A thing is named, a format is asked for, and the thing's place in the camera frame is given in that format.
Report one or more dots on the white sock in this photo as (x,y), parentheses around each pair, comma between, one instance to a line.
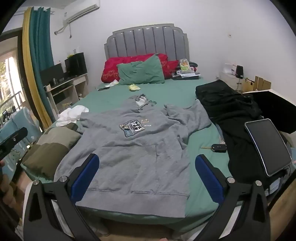
(141,101)

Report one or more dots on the wooden computer desk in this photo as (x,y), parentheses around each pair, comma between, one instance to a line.
(78,80)

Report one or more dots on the teal curtain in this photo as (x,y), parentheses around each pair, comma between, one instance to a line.
(39,46)

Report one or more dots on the small yellow cloth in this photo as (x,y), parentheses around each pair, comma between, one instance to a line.
(134,87)

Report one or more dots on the yellow curtain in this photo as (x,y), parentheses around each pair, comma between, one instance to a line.
(29,58)

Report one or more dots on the white cloth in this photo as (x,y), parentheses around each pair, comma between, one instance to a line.
(71,114)

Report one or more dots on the black phone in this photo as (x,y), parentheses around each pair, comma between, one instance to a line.
(103,88)

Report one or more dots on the red pillow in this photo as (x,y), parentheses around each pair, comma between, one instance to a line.
(111,67)
(171,67)

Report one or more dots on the brown cardboard boxes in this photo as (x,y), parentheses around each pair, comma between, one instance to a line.
(259,84)

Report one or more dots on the black monitor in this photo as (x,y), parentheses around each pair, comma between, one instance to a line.
(52,71)

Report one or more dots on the light blue printed cloth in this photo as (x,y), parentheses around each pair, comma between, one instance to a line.
(13,125)

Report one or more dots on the white air conditioner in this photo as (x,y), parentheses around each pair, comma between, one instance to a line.
(81,14)

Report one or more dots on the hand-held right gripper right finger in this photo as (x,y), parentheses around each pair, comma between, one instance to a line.
(208,178)

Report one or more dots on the olive folded garment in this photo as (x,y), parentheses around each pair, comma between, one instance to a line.
(50,148)

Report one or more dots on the white tissue pack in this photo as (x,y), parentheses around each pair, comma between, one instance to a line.
(113,83)

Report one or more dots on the green pillow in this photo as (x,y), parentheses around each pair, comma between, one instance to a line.
(141,71)

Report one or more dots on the black tablet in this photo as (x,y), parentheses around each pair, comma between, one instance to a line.
(268,146)

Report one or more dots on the pile of packets and papers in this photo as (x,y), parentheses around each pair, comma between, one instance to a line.
(186,69)

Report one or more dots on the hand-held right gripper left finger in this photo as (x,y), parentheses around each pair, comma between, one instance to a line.
(86,176)

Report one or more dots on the bed with green sheet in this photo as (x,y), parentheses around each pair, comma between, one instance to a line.
(175,92)

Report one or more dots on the black car key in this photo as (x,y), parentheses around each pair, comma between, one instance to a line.
(218,147)

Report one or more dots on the black speaker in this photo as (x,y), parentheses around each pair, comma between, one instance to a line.
(239,71)

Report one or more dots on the pile of black clothes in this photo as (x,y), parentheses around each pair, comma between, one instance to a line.
(231,109)

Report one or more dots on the grey padded headboard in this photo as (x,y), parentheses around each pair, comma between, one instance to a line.
(148,41)

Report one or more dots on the white nightstand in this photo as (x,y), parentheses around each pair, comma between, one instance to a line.
(227,80)

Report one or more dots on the grey hoodie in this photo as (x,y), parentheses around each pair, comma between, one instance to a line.
(138,162)

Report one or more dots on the black computer case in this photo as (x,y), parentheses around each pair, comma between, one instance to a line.
(76,63)

